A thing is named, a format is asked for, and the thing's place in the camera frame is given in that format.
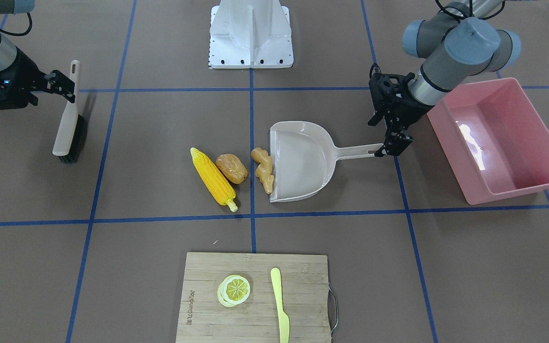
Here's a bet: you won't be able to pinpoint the brown toy potato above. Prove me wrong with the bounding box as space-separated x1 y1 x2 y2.
215 153 248 184

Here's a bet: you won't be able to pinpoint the beige hand brush black bristles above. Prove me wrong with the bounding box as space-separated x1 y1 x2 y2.
52 60 88 164

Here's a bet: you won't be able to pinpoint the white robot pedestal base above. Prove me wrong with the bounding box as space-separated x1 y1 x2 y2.
208 0 294 69

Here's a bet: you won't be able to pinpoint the bamboo cutting board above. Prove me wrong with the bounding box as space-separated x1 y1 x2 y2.
175 252 333 343

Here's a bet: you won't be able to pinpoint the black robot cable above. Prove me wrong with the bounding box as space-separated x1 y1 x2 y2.
435 0 506 21

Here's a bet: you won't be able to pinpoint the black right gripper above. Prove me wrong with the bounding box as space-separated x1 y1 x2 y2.
0 48 76 111

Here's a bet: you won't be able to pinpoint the tan toy ginger root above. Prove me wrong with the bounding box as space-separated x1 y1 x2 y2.
251 147 275 194

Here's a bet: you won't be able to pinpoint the yellow toy lemon slice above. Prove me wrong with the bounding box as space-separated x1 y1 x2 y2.
216 275 251 308

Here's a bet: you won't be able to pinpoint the pink plastic bin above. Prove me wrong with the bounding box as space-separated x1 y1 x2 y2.
427 78 549 205

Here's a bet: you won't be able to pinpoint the beige plastic dustpan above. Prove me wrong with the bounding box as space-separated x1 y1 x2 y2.
269 121 383 203

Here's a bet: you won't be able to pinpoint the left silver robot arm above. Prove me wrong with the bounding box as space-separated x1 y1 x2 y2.
368 0 521 158

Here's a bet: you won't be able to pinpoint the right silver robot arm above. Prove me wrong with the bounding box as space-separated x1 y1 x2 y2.
0 0 76 111

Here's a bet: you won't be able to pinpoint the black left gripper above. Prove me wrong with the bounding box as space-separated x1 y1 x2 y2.
368 72 428 156

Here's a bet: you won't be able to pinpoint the yellow plastic toy knife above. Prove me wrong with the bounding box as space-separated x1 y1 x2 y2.
270 267 290 343

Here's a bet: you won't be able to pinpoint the yellow toy corn cob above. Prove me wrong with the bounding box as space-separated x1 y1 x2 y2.
190 147 238 212

